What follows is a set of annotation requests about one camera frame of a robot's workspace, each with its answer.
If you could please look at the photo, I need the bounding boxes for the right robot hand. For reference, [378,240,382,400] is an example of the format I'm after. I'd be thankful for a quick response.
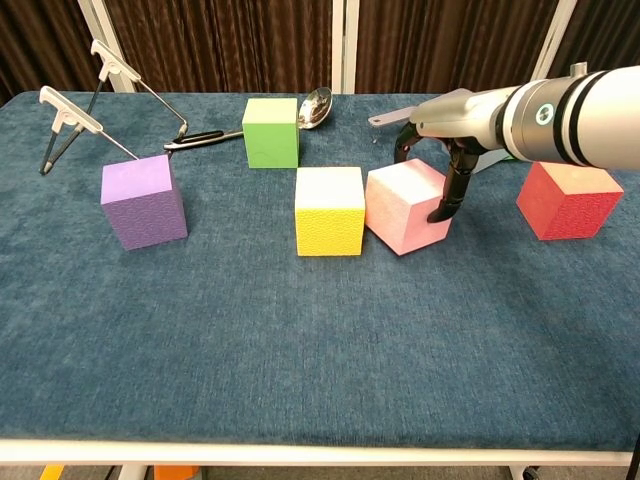
[393,85,521,224]

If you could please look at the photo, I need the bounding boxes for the pink foam cube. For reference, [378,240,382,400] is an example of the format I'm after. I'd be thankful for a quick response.
[365,158,454,256]

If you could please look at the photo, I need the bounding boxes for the red foam cube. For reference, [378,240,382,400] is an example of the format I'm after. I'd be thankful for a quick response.
[515,160,625,242]

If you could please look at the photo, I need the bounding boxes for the yellow pink block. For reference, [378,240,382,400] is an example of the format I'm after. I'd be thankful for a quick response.
[294,166,367,258]

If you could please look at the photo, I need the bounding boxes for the green foam cube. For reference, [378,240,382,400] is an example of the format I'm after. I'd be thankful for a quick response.
[241,97,301,170]

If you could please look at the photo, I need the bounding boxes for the purple foam cube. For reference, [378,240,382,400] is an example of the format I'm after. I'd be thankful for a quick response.
[100,153,189,252]

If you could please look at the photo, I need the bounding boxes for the grey plastic spatula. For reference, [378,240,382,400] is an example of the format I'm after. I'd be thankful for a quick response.
[368,107,421,130]

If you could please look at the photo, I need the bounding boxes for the blue velvet table cloth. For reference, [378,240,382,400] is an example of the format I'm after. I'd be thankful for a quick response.
[0,91,640,451]

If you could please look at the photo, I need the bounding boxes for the small orange object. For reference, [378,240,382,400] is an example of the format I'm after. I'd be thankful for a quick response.
[153,464,199,480]

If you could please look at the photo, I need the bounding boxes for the white partition post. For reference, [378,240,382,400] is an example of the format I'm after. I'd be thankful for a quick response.
[331,0,360,95]
[529,0,579,89]
[77,0,137,94]

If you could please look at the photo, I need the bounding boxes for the steel ladle black handle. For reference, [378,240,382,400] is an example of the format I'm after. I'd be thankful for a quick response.
[163,86,334,152]

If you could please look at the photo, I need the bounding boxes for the white table frame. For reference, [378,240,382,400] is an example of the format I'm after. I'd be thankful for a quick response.
[0,438,640,480]

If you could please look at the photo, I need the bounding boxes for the wire rack white clips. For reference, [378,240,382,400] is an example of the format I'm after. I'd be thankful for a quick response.
[38,39,189,176]

